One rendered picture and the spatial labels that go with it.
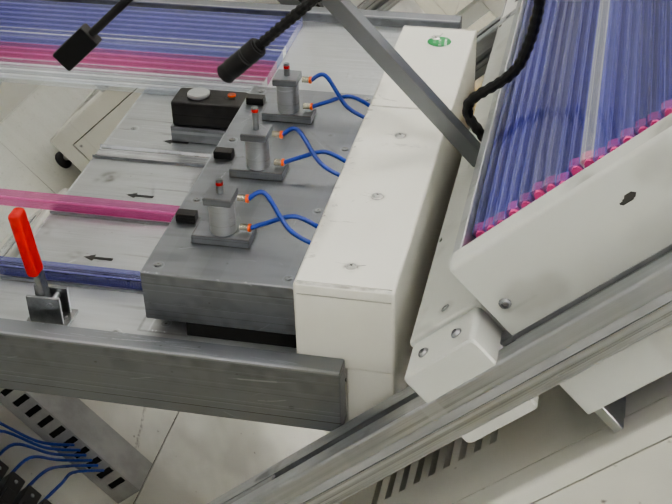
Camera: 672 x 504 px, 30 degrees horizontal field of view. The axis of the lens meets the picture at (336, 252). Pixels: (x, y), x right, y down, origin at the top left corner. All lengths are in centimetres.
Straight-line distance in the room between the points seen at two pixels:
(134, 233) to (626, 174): 53
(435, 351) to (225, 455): 93
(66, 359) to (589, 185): 46
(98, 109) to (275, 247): 169
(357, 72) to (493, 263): 62
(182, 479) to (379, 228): 79
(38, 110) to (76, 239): 175
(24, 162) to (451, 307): 195
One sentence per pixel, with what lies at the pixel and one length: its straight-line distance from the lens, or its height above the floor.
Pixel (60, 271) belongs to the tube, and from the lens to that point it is 113.
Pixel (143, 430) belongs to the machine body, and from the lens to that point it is 173.
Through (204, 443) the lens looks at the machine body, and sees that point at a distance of 179.
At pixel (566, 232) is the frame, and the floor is 148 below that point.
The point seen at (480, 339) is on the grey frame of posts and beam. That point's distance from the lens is 90.
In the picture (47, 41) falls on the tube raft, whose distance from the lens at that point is 157.
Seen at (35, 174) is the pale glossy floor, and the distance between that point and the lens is 281.
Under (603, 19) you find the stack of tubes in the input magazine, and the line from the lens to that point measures 111.
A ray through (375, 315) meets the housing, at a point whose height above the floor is 130.
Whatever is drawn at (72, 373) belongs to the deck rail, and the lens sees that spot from 107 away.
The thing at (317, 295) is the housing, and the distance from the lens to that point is 97.
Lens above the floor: 180
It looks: 31 degrees down
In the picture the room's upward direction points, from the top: 56 degrees clockwise
